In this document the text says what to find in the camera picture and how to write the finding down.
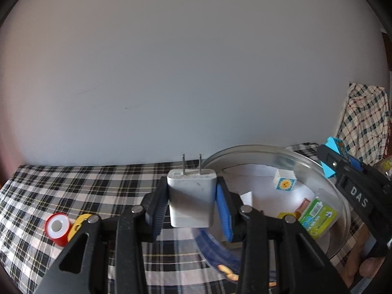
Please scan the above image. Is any red tape roll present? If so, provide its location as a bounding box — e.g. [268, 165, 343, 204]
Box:
[45, 212, 72, 247]

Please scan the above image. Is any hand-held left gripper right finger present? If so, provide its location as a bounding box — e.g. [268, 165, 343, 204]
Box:
[216, 176, 350, 294]

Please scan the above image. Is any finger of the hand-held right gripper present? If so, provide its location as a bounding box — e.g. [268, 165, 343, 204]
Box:
[316, 144, 348, 180]
[345, 154, 365, 172]

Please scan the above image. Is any round blue metal tin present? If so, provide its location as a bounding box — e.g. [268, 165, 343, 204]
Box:
[191, 144, 351, 282]

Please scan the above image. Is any yellow toy block with eyes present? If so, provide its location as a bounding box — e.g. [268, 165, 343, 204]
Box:
[67, 214, 92, 242]

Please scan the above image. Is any white cube with sun print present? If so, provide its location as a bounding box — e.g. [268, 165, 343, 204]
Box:
[273, 169, 297, 192]

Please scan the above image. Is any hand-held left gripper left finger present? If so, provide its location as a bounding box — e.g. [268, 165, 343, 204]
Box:
[32, 176, 168, 294]

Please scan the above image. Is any person's right hand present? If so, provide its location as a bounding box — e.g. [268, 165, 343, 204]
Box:
[344, 230, 387, 288]

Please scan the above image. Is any plaid pillow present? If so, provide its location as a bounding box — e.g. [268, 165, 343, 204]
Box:
[335, 83, 392, 168]

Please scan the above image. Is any black white plaid bed sheet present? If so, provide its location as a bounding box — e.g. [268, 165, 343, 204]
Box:
[0, 142, 369, 294]

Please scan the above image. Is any white charger plug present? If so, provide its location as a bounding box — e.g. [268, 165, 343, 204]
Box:
[167, 154, 217, 229]

